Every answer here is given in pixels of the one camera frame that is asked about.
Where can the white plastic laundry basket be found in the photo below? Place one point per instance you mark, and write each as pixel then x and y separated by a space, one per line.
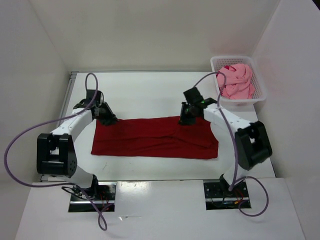
pixel 217 62

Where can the pink t shirt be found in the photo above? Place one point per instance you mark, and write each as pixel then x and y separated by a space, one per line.
pixel 235 81

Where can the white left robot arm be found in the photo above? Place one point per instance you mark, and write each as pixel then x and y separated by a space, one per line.
pixel 56 154

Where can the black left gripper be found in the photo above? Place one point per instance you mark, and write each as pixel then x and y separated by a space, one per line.
pixel 112 117

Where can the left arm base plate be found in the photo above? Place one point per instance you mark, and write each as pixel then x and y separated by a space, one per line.
pixel 104 200

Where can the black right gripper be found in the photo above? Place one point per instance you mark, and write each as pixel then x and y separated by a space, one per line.
pixel 184 119

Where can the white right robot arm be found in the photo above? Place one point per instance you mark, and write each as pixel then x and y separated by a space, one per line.
pixel 249 139

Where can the dark red t shirt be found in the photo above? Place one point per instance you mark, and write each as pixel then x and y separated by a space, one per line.
pixel 160 137

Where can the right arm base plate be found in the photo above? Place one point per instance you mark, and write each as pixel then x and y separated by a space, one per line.
pixel 216 199

